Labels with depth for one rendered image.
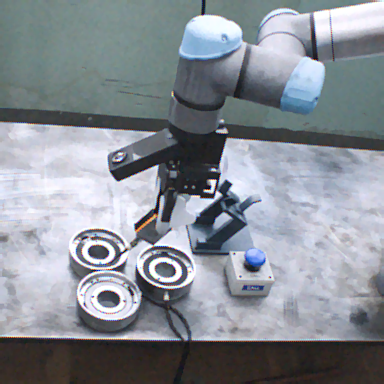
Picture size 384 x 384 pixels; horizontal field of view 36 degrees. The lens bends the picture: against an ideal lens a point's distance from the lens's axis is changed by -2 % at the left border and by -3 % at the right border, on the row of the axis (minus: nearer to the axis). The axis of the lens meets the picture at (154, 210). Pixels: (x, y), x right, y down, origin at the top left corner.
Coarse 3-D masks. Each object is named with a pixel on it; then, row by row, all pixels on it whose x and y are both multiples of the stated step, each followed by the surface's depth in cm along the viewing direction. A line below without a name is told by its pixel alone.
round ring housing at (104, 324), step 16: (96, 272) 101; (112, 272) 102; (80, 288) 99; (112, 288) 101; (128, 288) 101; (80, 304) 96; (96, 304) 98; (96, 320) 95; (112, 320) 94; (128, 320) 96
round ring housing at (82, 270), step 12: (96, 228) 110; (108, 228) 110; (72, 240) 106; (96, 240) 109; (120, 240) 109; (72, 252) 105; (84, 252) 106; (96, 252) 109; (108, 252) 108; (72, 264) 104; (84, 264) 102; (120, 264) 104; (84, 276) 104
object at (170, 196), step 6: (168, 180) 90; (168, 186) 89; (168, 192) 89; (174, 192) 90; (168, 198) 90; (174, 198) 90; (168, 204) 90; (174, 204) 91; (162, 210) 93; (168, 210) 91; (162, 216) 93; (168, 216) 93; (168, 222) 94
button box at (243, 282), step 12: (240, 252) 110; (264, 252) 111; (228, 264) 110; (240, 264) 108; (264, 264) 109; (228, 276) 110; (240, 276) 105; (252, 276) 106; (264, 276) 106; (240, 288) 106; (252, 288) 107; (264, 288) 107
